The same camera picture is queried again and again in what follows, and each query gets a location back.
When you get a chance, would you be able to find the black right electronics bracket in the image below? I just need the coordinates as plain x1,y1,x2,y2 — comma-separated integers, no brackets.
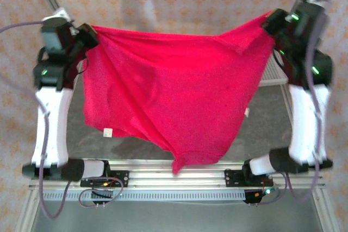
243,188,281,205

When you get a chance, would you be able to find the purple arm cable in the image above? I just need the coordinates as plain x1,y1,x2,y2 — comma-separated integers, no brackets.
255,0,332,206
0,21,125,221

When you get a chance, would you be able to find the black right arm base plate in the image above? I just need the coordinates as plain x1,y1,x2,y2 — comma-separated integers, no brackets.
225,169,274,189

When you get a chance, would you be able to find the grey metal lower panel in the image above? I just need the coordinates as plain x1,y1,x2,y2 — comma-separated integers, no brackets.
29,200,327,232

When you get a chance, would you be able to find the red t-shirt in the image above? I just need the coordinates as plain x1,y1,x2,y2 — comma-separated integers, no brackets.
82,10,276,175

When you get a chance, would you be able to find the slotted grey cable duct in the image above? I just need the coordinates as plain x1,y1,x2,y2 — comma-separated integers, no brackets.
40,190,247,202

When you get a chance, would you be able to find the aluminium table side rail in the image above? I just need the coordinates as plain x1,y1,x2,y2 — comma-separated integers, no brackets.
279,81,296,132

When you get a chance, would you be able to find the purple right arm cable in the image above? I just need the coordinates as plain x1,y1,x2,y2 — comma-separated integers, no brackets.
255,0,332,206

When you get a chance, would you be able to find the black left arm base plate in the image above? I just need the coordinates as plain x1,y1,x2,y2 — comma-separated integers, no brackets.
80,170,130,189

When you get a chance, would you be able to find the white perforated plastic basket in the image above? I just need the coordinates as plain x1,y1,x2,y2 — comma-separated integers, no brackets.
260,51,288,84

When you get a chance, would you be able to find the aluminium frame leg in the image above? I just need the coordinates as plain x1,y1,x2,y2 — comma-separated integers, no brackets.
312,188,342,232
15,188,41,232

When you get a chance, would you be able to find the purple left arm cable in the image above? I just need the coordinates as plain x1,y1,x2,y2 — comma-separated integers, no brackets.
0,21,125,221

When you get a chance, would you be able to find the aluminium mounting rail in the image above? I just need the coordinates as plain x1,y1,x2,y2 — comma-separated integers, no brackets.
28,158,327,190

